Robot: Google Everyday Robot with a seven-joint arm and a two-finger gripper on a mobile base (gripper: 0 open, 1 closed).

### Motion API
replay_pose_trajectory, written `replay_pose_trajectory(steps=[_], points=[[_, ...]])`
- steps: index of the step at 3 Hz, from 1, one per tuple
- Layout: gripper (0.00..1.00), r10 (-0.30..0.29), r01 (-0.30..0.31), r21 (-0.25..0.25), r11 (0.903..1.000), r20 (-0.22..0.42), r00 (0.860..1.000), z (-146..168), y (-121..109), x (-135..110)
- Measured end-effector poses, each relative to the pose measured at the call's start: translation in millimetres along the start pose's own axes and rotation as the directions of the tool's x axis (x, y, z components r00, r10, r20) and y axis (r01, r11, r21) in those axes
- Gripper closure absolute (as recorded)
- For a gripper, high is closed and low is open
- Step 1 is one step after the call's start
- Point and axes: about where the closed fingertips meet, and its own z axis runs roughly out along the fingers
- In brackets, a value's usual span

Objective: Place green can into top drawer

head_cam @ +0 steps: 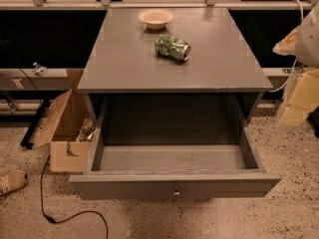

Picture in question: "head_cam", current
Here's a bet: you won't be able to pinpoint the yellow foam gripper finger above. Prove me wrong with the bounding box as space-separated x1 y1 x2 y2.
272 26 300 56
278 68 319 127

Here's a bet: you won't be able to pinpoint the crushed green soda can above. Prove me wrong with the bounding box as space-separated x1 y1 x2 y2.
155 35 191 62

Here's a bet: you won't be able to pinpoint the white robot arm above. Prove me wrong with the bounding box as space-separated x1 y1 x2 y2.
272 4 319 128

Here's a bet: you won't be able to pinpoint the grey open top drawer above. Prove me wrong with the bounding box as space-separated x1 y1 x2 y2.
70 94 281 199

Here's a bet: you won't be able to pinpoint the white ceramic bowl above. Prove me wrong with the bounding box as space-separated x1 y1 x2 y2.
139 9 173 30

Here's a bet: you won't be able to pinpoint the grey cabinet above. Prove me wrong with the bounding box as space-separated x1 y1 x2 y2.
77 6 274 123

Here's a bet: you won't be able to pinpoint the items inside cardboard box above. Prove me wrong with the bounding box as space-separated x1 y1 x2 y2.
76 124 95 141

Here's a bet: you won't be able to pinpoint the cardboard box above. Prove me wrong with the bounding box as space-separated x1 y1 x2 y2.
32 70 94 172

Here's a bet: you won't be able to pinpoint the small clear object on ledge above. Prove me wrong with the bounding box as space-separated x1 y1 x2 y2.
33 62 48 77

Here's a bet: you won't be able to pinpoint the beige sneaker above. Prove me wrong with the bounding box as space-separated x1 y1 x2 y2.
0 170 28 197

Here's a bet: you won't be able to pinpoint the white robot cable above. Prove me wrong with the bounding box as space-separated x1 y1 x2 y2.
269 0 305 94

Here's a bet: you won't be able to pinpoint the black power cable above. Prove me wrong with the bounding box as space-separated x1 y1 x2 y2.
39 155 110 239

